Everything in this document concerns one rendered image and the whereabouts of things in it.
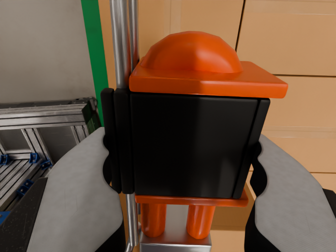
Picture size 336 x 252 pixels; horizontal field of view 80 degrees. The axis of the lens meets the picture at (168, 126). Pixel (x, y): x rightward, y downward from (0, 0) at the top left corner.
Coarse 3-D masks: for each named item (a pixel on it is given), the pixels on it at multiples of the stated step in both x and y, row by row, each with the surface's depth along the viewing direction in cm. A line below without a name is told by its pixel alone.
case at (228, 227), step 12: (252, 204) 45; (216, 216) 42; (228, 216) 42; (240, 216) 42; (216, 228) 39; (228, 228) 39; (240, 228) 40; (216, 240) 41; (228, 240) 41; (240, 240) 41
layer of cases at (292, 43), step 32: (160, 0) 55; (192, 0) 55; (224, 0) 55; (256, 0) 54; (288, 0) 54; (320, 0) 54; (160, 32) 59; (224, 32) 58; (256, 32) 58; (288, 32) 58; (320, 32) 58; (256, 64) 63; (288, 64) 63; (320, 64) 63; (288, 96) 68; (320, 96) 68; (288, 128) 74; (320, 128) 74; (320, 160) 81
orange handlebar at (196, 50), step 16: (192, 32) 10; (160, 48) 10; (176, 48) 10; (192, 48) 10; (208, 48) 10; (224, 48) 10; (144, 64) 11; (160, 64) 10; (176, 64) 10; (192, 64) 10; (208, 64) 10; (224, 64) 10; (240, 64) 11; (144, 208) 16; (160, 208) 16; (192, 208) 16; (208, 208) 15; (144, 224) 17; (160, 224) 17; (192, 224) 17; (208, 224) 17
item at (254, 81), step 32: (160, 96) 10; (192, 96) 10; (224, 96) 10; (256, 96) 9; (160, 128) 10; (192, 128) 10; (224, 128) 10; (256, 128) 10; (160, 160) 11; (192, 160) 11; (224, 160) 11; (160, 192) 13; (192, 192) 13; (224, 192) 13
